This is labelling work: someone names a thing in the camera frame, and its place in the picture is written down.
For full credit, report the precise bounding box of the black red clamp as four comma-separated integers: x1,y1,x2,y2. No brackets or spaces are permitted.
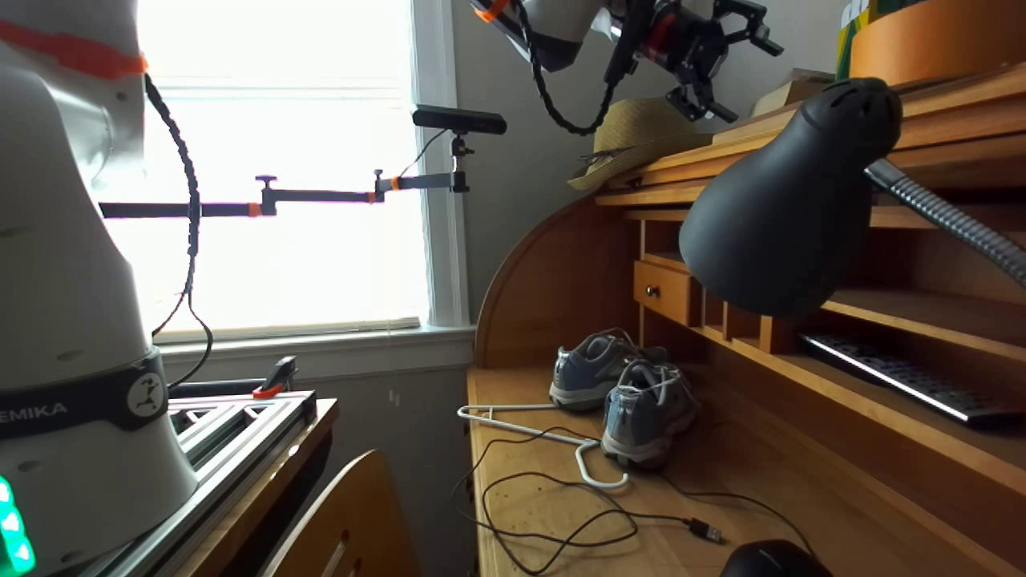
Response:
250,352,303,404

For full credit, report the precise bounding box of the thin black cable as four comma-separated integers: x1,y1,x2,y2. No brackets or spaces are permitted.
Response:
468,426,816,577

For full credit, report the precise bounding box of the wooden chair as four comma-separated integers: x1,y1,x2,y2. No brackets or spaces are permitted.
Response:
261,447,421,577

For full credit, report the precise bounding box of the wooden roll-top desk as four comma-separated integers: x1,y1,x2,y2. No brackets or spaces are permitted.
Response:
462,59,1026,577

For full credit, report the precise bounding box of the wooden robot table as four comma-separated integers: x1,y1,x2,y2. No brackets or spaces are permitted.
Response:
186,397,345,577

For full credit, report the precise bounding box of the black desk lamp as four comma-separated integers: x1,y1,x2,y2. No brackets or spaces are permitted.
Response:
675,74,1026,324

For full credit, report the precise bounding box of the woven straw hat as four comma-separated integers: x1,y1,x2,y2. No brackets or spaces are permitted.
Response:
563,95,717,196

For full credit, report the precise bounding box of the white window frame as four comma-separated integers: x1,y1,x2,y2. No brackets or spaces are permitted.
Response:
92,0,477,378

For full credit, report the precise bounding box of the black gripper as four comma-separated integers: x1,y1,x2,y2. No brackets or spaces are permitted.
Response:
637,4,745,125

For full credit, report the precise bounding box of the aluminium profile frame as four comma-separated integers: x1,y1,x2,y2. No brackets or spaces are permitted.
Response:
105,388,341,577

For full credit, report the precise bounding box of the grey blue sneaker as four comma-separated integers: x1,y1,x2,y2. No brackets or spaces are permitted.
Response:
597,356,702,476
546,324,645,416

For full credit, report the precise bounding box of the black remote control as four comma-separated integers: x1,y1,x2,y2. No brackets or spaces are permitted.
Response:
799,327,1026,430

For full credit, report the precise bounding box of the yellow green crayon box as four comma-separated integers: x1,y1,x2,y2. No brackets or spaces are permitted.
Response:
829,0,922,84

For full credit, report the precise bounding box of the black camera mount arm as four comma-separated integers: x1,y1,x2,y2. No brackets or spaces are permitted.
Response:
97,131,476,220

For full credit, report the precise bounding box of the black computer mouse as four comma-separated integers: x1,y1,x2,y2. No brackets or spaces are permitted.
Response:
717,539,836,577

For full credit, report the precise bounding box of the black stereo camera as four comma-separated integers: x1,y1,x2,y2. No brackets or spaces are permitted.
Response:
412,102,511,138

